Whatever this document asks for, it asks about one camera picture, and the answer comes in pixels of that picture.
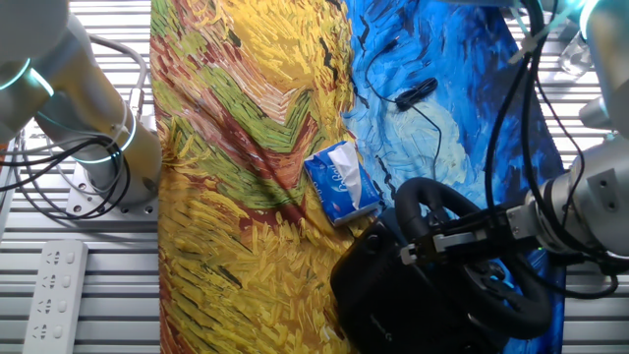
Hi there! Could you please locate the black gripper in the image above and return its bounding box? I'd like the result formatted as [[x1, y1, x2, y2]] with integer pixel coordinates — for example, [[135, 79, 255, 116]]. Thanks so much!
[[399, 206, 517, 269]]

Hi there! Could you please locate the black racing steering wheel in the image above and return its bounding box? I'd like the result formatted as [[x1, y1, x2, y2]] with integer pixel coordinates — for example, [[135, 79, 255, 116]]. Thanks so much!
[[394, 176, 552, 340]]

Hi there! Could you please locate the black wheel base housing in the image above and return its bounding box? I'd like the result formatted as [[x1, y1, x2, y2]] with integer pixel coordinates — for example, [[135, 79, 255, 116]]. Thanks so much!
[[329, 220, 512, 354]]

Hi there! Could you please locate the blue tissue pack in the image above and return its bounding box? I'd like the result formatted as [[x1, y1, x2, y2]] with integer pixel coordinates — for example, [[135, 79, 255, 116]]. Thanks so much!
[[303, 141, 383, 227]]

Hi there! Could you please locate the painted blue yellow tablecloth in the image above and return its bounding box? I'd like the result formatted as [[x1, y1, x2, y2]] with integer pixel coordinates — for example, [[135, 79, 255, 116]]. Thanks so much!
[[149, 0, 566, 354]]

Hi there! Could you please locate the white power strip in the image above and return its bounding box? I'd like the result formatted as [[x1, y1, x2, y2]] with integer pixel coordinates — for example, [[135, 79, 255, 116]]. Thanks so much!
[[22, 239, 89, 354]]

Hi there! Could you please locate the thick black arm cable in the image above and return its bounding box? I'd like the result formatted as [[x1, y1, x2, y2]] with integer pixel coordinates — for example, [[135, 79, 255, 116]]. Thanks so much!
[[484, 0, 546, 220], [518, 48, 620, 301]]

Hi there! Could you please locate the thin black wheel cable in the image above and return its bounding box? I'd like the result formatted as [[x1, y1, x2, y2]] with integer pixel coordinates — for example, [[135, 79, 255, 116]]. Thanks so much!
[[364, 36, 443, 183]]

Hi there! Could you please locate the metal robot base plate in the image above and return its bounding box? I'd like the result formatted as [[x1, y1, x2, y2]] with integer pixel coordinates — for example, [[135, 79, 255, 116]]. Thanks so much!
[[66, 161, 159, 222]]

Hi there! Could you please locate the black cable bundle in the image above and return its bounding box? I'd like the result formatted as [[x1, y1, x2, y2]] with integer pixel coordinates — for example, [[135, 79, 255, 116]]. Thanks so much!
[[0, 130, 134, 220]]

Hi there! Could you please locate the thick grey robot cable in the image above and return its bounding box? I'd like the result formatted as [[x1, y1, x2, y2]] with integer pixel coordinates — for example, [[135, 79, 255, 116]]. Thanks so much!
[[87, 34, 148, 122]]

